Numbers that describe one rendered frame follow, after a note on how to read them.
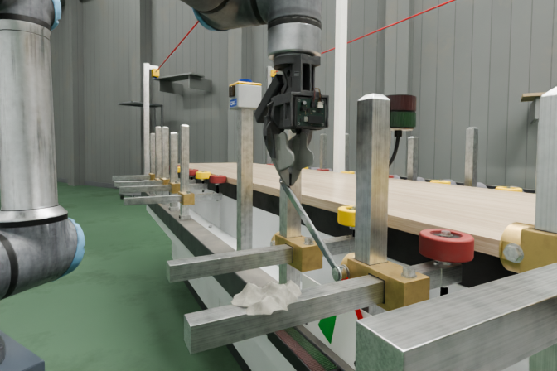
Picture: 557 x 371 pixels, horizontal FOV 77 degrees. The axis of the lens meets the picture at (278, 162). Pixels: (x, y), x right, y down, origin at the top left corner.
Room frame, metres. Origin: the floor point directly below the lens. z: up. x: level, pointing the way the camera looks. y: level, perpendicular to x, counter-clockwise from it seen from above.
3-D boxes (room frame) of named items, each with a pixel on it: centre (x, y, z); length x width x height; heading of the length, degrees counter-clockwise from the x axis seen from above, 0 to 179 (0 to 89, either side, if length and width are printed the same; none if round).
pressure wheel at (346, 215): (0.79, -0.18, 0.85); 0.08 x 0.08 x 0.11
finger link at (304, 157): (0.59, -0.04, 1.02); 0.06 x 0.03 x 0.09; 28
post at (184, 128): (1.64, 0.44, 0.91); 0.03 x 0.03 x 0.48; 28
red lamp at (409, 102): (0.56, -0.19, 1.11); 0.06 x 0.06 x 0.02
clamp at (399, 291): (0.52, -0.16, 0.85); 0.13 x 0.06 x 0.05; 28
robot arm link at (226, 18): (0.62, 0.09, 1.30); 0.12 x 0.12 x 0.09; 69
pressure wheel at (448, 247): (0.56, -0.27, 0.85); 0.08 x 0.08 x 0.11
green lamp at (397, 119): (0.56, -0.19, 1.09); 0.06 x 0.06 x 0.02
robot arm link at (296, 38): (0.59, -0.03, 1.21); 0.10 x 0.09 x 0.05; 118
